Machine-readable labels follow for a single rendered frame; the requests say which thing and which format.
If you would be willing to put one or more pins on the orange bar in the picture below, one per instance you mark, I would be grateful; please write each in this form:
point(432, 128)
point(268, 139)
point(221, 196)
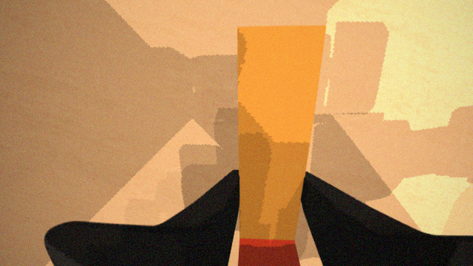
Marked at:
point(278, 80)

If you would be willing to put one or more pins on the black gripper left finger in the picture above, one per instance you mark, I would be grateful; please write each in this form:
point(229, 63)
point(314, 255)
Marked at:
point(200, 235)

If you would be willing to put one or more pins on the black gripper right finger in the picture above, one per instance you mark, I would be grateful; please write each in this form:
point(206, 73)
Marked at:
point(348, 232)

